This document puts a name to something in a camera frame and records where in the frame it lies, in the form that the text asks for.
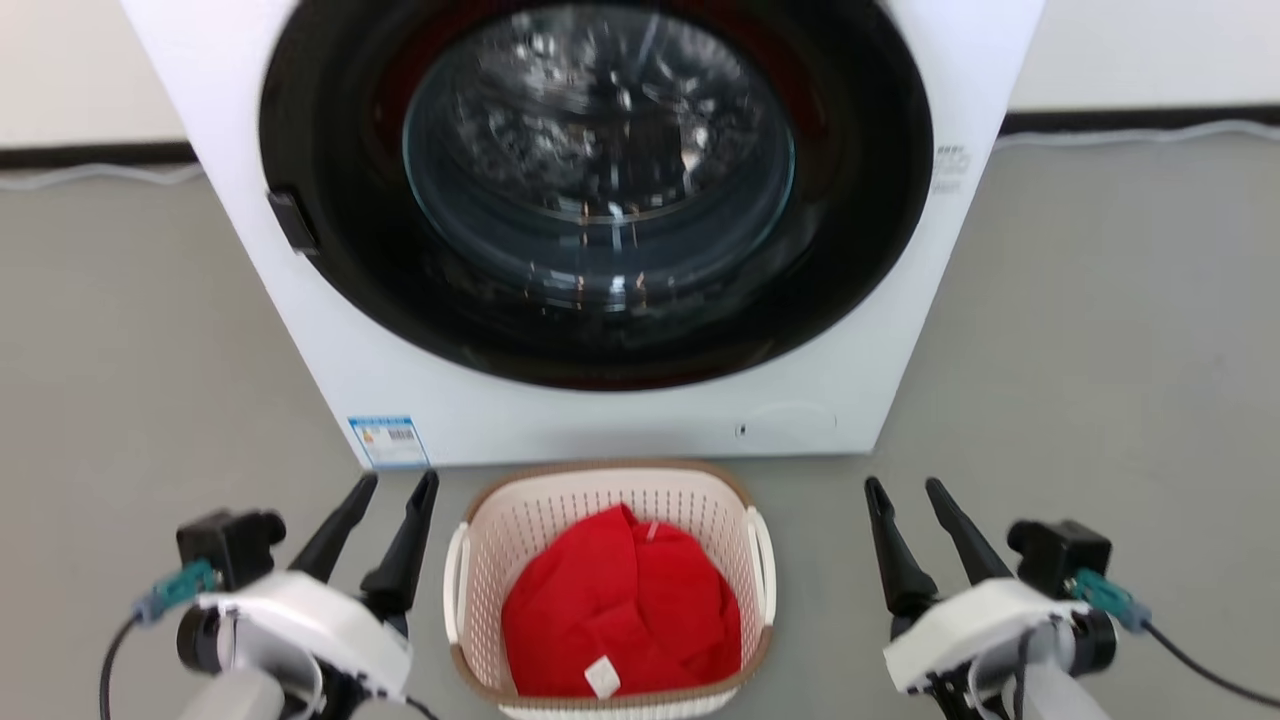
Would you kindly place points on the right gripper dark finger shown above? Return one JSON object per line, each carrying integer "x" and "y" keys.
{"x": 900, "y": 570}
{"x": 968, "y": 545}

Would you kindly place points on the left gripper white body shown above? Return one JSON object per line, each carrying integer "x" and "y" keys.
{"x": 310, "y": 625}

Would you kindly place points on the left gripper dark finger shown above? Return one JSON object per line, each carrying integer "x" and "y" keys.
{"x": 335, "y": 535}
{"x": 405, "y": 560}

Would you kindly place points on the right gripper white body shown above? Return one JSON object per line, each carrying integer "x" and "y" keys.
{"x": 980, "y": 625}

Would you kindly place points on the right white grey robot arm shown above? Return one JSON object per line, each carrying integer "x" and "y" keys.
{"x": 1045, "y": 700}

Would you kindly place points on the left white grey robot arm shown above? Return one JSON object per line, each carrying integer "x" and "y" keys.
{"x": 235, "y": 698}

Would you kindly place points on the cream perforated laundry basket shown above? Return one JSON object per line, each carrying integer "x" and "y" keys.
{"x": 490, "y": 560}

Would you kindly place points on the blue energy label sticker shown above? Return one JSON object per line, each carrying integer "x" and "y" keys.
{"x": 388, "y": 442}

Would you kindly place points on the white oval filter cover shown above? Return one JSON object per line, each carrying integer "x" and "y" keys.
{"x": 790, "y": 424}

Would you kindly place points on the red garment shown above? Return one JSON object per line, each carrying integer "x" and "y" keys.
{"x": 610, "y": 600}

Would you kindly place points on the white garment tag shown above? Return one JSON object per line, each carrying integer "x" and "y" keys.
{"x": 602, "y": 677}

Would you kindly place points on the white front-load washing machine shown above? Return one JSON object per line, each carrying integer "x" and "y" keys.
{"x": 600, "y": 425}

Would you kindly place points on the black round washer door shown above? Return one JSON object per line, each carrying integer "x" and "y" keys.
{"x": 330, "y": 180}

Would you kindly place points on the small printed warning sticker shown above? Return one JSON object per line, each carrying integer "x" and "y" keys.
{"x": 951, "y": 170}

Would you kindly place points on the steel washer drum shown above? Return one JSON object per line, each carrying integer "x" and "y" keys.
{"x": 590, "y": 120}

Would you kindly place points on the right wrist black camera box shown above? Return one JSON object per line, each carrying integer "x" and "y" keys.
{"x": 1060, "y": 555}

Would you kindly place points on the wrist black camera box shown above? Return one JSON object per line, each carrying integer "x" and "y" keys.
{"x": 1060, "y": 555}
{"x": 230, "y": 545}

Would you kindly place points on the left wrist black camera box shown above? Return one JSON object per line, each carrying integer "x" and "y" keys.
{"x": 230, "y": 545}

